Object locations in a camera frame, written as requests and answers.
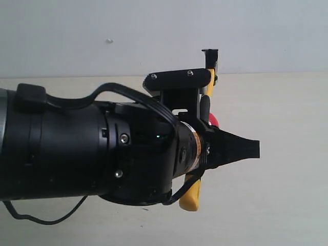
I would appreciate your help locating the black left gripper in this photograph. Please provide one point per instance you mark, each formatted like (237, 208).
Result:
(225, 148)

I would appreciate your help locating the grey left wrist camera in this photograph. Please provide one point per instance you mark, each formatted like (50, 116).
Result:
(178, 89)

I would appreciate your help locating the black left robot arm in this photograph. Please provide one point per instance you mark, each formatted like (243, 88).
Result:
(117, 143)

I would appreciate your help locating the yellow black claw hammer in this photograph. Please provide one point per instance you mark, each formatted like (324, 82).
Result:
(189, 201)

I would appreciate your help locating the red dome push button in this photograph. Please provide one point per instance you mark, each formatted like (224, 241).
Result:
(213, 120)

